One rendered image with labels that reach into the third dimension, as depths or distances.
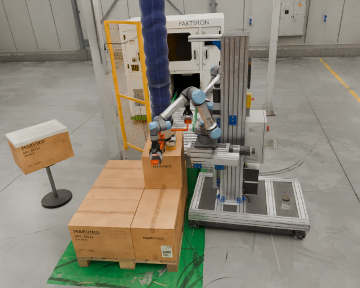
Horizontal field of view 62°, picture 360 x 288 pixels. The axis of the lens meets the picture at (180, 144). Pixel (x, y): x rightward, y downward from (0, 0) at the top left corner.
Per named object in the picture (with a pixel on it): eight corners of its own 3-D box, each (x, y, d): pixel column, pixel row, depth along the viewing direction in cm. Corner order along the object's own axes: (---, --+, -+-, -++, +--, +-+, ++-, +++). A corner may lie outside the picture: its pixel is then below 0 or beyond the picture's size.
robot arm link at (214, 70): (203, 111, 342) (219, 64, 331) (195, 108, 353) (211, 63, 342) (210, 113, 349) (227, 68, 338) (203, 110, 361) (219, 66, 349)
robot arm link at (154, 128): (159, 123, 253) (150, 125, 250) (160, 135, 258) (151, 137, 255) (156, 120, 259) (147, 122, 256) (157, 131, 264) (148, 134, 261)
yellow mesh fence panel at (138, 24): (122, 148, 526) (100, 20, 431) (126, 147, 532) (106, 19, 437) (154, 165, 470) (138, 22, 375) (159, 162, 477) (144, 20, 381)
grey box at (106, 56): (109, 70, 423) (106, 48, 410) (112, 70, 423) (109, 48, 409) (104, 74, 406) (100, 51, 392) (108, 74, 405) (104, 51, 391)
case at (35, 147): (62, 146, 408) (54, 119, 390) (74, 156, 380) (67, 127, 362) (15, 163, 373) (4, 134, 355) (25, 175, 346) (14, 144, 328)
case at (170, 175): (152, 160, 374) (149, 131, 356) (184, 159, 371) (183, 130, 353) (145, 188, 321) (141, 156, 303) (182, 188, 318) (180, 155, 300)
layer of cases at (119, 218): (114, 186, 400) (108, 160, 382) (187, 187, 388) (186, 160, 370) (76, 256, 295) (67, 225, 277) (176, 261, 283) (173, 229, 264)
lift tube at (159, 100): (154, 120, 330) (144, 19, 282) (174, 120, 327) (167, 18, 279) (150, 129, 310) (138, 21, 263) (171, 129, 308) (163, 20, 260)
